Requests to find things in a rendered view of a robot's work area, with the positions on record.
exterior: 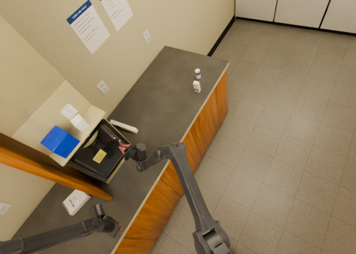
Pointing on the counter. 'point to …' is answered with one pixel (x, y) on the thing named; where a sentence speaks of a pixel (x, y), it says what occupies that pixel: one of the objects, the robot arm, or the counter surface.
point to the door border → (87, 171)
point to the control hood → (95, 116)
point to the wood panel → (45, 167)
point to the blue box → (60, 142)
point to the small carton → (80, 122)
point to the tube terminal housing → (53, 119)
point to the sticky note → (99, 156)
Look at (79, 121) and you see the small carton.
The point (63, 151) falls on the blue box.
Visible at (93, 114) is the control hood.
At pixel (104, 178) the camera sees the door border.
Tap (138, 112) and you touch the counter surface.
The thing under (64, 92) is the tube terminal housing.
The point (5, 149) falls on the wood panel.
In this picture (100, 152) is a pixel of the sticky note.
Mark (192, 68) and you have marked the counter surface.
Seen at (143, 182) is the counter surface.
